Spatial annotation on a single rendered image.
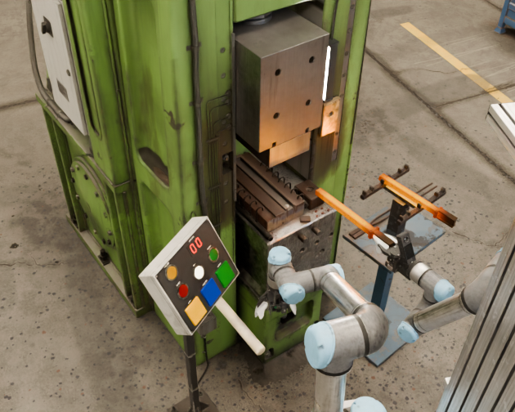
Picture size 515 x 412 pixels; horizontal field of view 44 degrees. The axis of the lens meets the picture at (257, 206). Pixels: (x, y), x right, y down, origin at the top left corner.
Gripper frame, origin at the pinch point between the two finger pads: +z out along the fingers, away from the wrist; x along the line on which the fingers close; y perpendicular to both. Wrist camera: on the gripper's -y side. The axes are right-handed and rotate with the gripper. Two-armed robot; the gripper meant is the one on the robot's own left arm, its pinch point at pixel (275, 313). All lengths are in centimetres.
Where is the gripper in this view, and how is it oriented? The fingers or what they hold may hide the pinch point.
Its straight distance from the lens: 240.9
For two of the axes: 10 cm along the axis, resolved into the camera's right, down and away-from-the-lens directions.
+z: -0.2, 7.3, 6.8
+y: 1.6, 6.7, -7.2
